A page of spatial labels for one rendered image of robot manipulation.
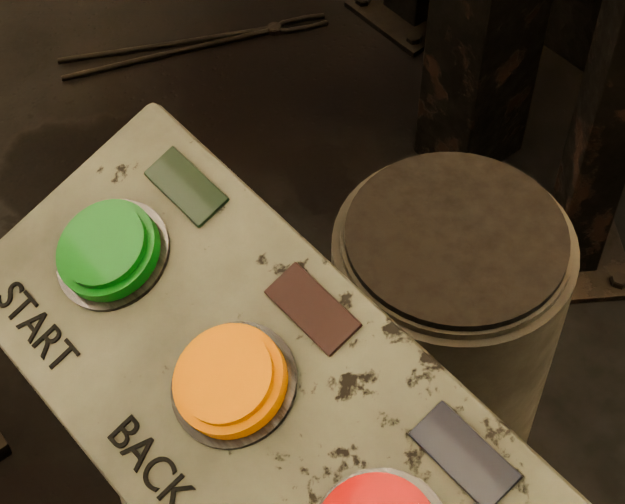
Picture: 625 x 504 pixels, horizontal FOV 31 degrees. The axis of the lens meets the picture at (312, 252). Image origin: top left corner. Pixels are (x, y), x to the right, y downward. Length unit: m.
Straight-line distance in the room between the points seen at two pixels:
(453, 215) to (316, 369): 0.18
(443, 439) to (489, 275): 0.17
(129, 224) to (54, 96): 0.97
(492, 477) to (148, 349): 0.13
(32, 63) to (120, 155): 0.99
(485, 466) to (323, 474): 0.05
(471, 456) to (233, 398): 0.08
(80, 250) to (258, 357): 0.09
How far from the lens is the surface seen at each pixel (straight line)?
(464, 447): 0.36
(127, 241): 0.41
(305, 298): 0.39
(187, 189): 0.43
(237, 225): 0.41
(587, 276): 1.19
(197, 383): 0.38
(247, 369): 0.38
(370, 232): 0.53
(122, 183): 0.44
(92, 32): 1.46
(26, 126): 1.36
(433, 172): 0.56
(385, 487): 0.35
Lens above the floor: 0.93
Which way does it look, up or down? 52 degrees down
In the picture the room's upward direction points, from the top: straight up
